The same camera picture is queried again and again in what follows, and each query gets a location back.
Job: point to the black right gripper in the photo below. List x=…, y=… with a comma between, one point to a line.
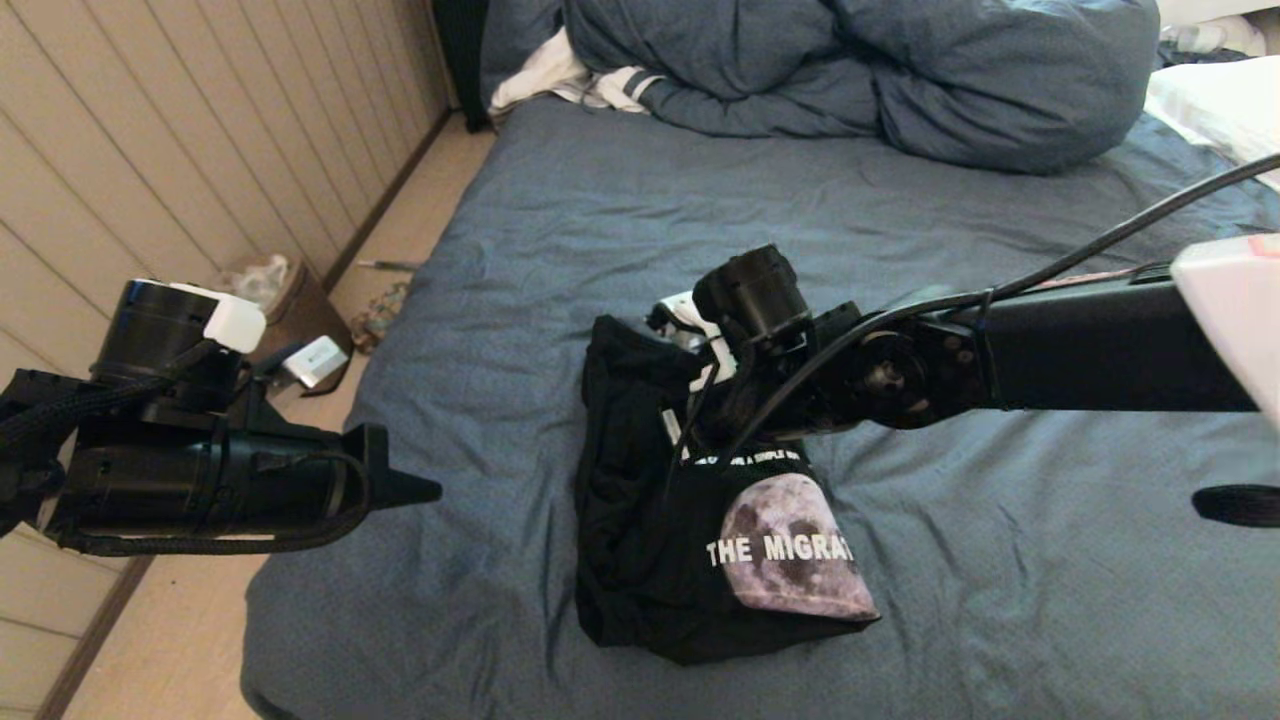
x=740, y=415

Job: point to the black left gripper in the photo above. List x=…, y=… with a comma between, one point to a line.
x=210, y=490

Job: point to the black moon print T-shirt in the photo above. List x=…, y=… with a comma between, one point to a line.
x=690, y=560

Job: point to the patterned item on floor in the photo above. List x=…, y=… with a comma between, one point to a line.
x=380, y=315

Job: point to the blue bed sheet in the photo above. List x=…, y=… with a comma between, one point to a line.
x=750, y=220

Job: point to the brown trash bin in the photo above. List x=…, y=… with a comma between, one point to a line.
x=310, y=315

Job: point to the thin grey rod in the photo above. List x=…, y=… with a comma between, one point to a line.
x=390, y=265

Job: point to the clear plastic bin liner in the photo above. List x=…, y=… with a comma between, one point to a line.
x=258, y=278

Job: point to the crumpled blue duvet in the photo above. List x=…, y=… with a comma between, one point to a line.
x=900, y=70

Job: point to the white garment with blue stripes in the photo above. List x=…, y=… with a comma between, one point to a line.
x=545, y=77

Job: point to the black bedside furniture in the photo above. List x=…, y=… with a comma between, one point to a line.
x=462, y=60

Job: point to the white pillow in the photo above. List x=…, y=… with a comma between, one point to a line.
x=1225, y=112

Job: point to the white crumpled bedding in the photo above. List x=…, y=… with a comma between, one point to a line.
x=1215, y=28

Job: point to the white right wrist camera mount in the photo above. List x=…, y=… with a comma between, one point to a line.
x=690, y=315

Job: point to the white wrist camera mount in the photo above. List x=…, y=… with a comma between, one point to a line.
x=690, y=315
x=235, y=325

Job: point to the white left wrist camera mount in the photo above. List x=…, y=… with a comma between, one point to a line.
x=235, y=325

